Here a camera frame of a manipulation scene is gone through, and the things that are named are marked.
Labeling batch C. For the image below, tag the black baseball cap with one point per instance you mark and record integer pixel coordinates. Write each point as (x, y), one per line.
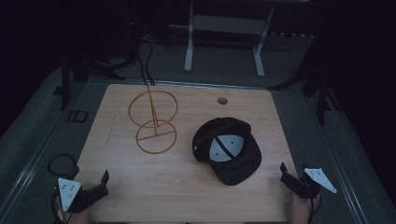
(236, 165)

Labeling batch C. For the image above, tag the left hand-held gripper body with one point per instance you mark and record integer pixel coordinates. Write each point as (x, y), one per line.
(69, 190)

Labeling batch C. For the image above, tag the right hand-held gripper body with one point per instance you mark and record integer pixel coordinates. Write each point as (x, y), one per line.
(314, 179)

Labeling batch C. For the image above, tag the person's right hand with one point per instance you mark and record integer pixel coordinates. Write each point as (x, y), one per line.
(300, 210)

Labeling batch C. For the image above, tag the black tripod stand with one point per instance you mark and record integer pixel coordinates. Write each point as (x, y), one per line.
(322, 93)
(65, 84)

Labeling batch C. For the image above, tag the person's left hand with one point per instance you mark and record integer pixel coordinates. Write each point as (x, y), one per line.
(77, 217)

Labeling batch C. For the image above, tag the white metal desk frame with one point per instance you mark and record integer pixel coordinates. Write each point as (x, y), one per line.
(224, 25)

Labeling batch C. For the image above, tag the grey table grommet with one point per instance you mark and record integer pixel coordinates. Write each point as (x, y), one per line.
(222, 100)

